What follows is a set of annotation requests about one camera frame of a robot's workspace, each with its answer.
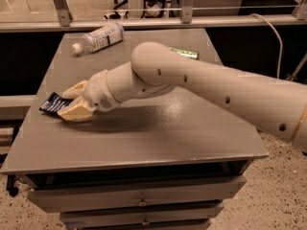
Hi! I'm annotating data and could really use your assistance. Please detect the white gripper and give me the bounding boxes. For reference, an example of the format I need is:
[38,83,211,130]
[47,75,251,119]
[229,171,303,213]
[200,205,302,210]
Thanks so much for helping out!
[57,70,121,121]

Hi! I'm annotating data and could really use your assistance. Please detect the blue rxbar blueberry wrapper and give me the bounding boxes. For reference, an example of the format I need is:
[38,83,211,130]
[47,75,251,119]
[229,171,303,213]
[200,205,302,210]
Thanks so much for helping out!
[39,92,72,114]

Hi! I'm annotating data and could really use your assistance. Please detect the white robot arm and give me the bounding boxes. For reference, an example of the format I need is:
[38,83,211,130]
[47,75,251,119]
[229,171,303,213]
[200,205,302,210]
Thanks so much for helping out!
[58,42,307,152]

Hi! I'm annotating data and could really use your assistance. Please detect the clear plastic bottle white cap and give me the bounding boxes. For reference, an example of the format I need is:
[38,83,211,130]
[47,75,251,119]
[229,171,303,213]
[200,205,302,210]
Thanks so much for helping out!
[72,22,124,55]

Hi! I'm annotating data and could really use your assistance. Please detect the black caster wheel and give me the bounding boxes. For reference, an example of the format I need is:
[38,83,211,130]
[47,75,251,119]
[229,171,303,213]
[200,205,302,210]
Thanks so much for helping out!
[6,175,19,197]

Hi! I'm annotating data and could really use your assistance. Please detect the top grey drawer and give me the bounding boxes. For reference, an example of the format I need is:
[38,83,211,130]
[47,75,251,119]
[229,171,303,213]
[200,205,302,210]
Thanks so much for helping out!
[28,175,247,213]

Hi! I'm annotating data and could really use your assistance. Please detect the grey drawer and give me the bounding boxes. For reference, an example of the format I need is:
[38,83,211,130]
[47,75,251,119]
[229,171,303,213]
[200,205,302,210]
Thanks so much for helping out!
[28,175,247,213]
[60,202,224,228]

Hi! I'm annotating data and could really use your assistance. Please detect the grey drawer cabinet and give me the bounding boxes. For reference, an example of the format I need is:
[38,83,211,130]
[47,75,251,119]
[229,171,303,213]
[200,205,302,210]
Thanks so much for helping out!
[2,29,267,230]

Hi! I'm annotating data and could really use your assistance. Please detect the green soda can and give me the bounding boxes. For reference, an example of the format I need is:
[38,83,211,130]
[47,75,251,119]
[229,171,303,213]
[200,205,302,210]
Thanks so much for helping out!
[170,47,200,60]

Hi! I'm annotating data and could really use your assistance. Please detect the metal railing frame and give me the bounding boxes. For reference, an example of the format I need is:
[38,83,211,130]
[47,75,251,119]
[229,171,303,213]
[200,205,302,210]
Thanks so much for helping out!
[0,0,307,33]

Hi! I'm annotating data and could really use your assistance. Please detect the white cable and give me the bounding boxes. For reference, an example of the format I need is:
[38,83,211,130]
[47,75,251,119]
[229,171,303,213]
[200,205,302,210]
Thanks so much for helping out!
[248,12,285,80]

